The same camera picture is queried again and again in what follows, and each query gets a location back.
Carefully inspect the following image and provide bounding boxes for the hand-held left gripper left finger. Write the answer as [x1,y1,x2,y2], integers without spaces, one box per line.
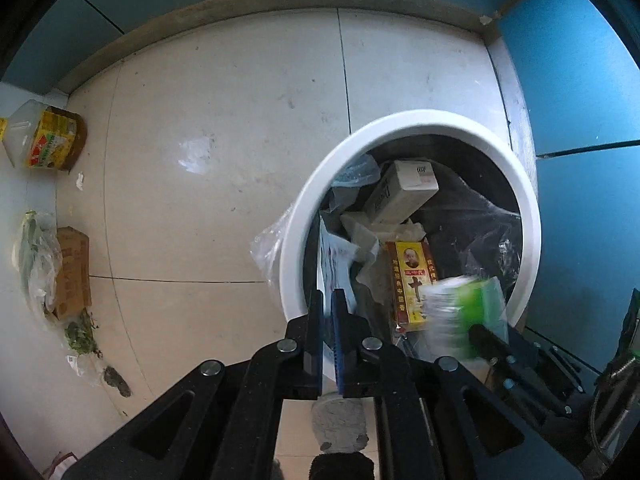
[62,289,326,480]

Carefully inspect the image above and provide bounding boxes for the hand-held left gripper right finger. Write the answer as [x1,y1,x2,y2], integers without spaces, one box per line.
[330,287,583,480]

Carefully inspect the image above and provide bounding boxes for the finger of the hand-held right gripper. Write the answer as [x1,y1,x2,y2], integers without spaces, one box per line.
[467,324,586,426]

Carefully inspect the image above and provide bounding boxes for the small green and white box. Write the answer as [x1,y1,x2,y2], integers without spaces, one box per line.
[422,275,508,361]

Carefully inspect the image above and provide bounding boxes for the clear printed plastic wrapper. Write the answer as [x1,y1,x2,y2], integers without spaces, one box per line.
[317,210,361,311]

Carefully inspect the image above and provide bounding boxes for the yellow and red box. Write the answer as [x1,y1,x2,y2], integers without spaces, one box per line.
[385,240,441,333]

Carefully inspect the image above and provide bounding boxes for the white paper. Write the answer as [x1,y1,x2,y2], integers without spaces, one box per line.
[340,212,426,291]

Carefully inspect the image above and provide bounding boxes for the long white box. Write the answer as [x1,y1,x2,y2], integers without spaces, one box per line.
[361,160,440,226]

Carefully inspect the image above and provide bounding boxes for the white round trash bin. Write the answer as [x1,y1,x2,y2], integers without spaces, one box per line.
[278,111,543,366]

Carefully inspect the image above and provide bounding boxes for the grey fuzzy slipper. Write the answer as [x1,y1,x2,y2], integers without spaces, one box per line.
[310,395,371,453]

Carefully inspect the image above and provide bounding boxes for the person's black trouser leg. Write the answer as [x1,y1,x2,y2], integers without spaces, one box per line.
[307,452,376,480]

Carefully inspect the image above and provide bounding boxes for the clear plastic film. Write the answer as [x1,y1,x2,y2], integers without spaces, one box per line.
[250,205,301,281]

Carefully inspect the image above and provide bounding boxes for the black bin liner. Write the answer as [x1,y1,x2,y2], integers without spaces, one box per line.
[305,132,523,356]

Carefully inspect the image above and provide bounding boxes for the bluish clear plastic bag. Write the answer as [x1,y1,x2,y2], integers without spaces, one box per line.
[332,154,382,188]

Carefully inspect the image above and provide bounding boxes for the dark scrap on floor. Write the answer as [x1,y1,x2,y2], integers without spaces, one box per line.
[102,365,132,398]

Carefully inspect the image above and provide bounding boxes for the small clear wrapper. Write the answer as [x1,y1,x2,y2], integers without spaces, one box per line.
[65,354,101,386]

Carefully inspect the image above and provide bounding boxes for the green vegetable scraps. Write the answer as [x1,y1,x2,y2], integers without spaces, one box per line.
[62,310,103,358]

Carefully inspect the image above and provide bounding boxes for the brown cardboard box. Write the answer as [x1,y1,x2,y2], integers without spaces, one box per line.
[52,226,93,320]

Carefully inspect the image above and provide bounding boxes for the blue counter cabinet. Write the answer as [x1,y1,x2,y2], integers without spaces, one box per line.
[492,0,640,376]

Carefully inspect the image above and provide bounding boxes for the plastic bag of vegetables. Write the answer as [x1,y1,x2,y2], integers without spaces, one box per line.
[12,210,63,321]

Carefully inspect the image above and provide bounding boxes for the oil bottle with yellow label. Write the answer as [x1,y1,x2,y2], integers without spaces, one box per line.
[0,100,88,173]

